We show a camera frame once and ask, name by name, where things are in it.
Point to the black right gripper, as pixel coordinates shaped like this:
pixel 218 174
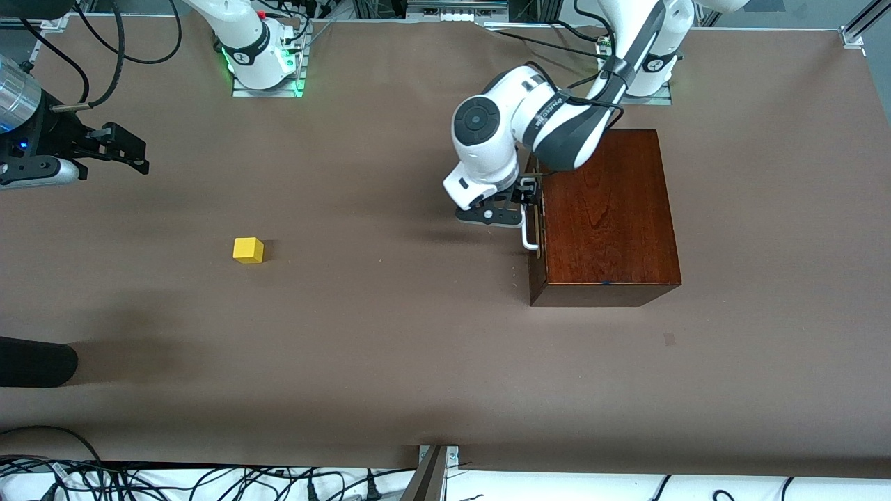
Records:
pixel 57 133

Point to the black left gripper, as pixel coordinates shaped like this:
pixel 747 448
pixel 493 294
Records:
pixel 523 191

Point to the light wood drawer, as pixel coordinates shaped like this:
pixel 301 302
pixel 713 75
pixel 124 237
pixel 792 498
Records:
pixel 525 233

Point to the yellow cube block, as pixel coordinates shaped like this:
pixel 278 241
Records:
pixel 248 250

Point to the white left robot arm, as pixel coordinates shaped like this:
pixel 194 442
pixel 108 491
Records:
pixel 557 125

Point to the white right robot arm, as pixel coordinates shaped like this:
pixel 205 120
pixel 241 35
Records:
pixel 243 35

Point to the dark brown wooden cabinet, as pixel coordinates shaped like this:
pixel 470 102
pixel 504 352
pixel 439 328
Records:
pixel 605 209

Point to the white power strip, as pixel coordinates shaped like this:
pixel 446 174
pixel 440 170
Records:
pixel 456 8

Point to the black ribbed foam cylinder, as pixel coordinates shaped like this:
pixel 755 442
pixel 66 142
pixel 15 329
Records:
pixel 35 362

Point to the brown paper table cover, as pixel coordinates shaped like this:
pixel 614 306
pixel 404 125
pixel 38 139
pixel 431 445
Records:
pixel 348 348

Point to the aluminium profile beam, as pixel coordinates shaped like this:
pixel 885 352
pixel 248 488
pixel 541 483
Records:
pixel 426 480

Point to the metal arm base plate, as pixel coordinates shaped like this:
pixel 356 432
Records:
pixel 661 99
pixel 240 89

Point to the aluminium frame corner bracket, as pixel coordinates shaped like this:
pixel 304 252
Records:
pixel 853 36

